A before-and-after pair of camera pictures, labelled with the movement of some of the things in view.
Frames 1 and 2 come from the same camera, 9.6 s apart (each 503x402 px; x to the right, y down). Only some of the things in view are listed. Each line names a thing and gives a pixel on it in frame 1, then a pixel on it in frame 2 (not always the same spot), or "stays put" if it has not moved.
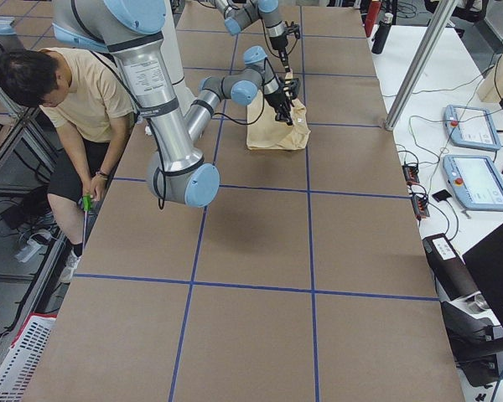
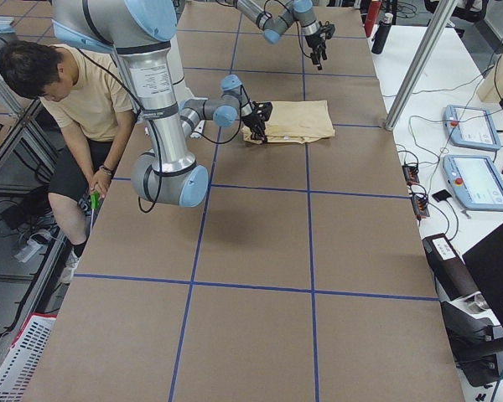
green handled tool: (87, 201) -> (95, 202)
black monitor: (495, 265) stays put
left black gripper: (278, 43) -> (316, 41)
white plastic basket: (11, 380) stays put
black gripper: (293, 87) -> (263, 109)
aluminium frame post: (443, 13) stays put
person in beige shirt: (91, 102) stays put
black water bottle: (381, 35) stays put
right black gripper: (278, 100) -> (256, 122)
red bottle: (371, 17) stays put
